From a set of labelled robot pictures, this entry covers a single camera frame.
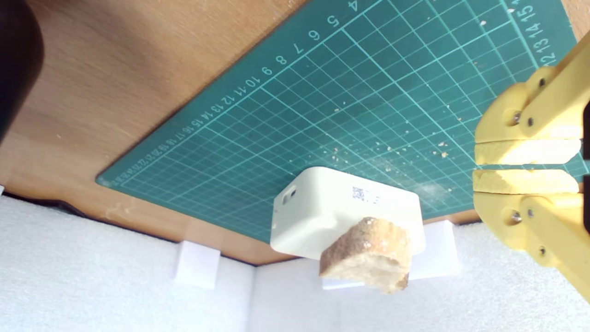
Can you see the white block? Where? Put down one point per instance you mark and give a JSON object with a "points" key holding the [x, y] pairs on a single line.
{"points": [[322, 207]]}

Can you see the brown bread slice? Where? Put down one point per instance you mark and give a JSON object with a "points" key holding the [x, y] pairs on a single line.
{"points": [[368, 258]]}

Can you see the green cutting mat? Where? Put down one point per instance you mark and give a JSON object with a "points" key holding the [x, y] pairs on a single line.
{"points": [[322, 115]]}

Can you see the black two-slot toaster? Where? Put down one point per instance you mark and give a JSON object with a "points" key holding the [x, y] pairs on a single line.
{"points": [[16, 60]]}

